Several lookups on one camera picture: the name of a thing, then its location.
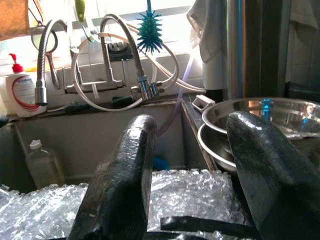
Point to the dark ridged soap dish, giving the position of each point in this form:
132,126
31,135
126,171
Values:
120,51

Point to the flexible steel sprayer faucet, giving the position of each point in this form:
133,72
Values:
41,92

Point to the dark green scrub pad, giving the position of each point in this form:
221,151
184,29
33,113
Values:
77,107

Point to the clear bubble wrap sheet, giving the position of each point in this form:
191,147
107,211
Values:
187,195

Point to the stainless steel sink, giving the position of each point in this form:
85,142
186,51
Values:
87,140

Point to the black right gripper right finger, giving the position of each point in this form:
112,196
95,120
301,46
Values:
275,187

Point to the green sponge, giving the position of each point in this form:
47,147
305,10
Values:
122,101

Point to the white soap bottle red pump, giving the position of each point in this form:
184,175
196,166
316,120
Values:
22,95

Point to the tall steel cylinder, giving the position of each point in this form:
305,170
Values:
233,50

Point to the brown wooden board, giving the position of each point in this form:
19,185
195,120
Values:
13,17

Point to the steel wall mixer tap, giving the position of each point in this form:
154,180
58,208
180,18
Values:
100,85

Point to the steel gooseneck faucet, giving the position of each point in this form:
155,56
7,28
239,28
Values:
140,72

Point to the blue bottle brush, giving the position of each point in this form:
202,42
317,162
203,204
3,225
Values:
149,32

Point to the clear glass bottle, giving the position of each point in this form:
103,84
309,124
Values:
45,167

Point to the black box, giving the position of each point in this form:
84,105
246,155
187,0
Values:
300,91

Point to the white filter canister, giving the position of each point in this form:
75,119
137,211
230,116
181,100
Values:
212,77

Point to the grey white towel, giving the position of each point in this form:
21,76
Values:
212,30

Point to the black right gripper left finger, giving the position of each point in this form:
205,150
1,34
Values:
120,187

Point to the light grey appliance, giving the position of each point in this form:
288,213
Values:
305,62

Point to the steel bowl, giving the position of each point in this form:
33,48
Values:
287,110

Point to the wide steel dish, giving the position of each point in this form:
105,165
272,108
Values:
215,147

